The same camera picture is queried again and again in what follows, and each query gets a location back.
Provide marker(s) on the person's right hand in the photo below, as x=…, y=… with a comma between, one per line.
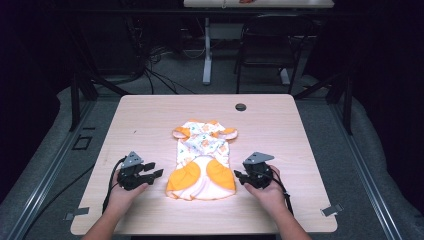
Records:
x=270, y=195

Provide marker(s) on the aluminium floor rail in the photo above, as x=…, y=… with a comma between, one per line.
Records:
x=366, y=180
x=43, y=180

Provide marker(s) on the grey tape strip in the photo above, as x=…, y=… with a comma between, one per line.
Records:
x=77, y=212
x=331, y=210

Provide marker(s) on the orange item on background table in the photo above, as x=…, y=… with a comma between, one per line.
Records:
x=246, y=1

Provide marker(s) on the orange and white baby garment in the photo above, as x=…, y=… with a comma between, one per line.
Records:
x=202, y=151

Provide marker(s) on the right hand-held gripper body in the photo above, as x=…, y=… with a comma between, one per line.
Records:
x=259, y=173

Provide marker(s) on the person's left hand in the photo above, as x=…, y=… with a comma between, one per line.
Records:
x=124, y=198

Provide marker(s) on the light wooden background table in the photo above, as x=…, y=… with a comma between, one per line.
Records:
x=283, y=3

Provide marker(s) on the black metal chair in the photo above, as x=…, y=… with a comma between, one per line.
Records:
x=266, y=53

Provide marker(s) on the black metal stand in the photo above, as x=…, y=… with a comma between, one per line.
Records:
x=83, y=86
x=343, y=96

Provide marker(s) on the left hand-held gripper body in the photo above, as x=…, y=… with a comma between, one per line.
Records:
x=130, y=175

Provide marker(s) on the white table leg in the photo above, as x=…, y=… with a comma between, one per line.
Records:
x=207, y=56

